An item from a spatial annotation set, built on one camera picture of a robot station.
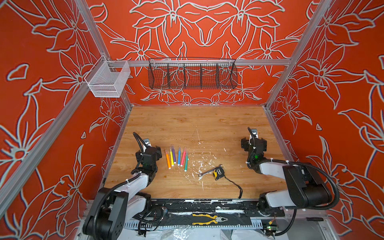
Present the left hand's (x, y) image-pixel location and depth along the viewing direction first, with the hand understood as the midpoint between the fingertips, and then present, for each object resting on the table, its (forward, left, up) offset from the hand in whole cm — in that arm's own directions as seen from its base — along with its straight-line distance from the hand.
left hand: (147, 148), depth 88 cm
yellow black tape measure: (-11, -43, -3) cm, 44 cm away
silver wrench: (-11, -33, -7) cm, 36 cm away
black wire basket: (+47, -22, +22) cm, 56 cm away
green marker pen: (-5, -24, -6) cm, 25 cm away
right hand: (+11, -64, +2) cm, 65 cm away
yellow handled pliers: (-33, -41, -6) cm, 52 cm away
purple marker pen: (0, -16, -7) cm, 17 cm away
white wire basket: (+35, +29, +25) cm, 51 cm away
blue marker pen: (0, -19, -7) cm, 20 cm away
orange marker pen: (-5, -13, -6) cm, 15 cm away
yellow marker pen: (-4, -15, -7) cm, 17 cm away
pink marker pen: (-2, -22, -6) cm, 23 cm away
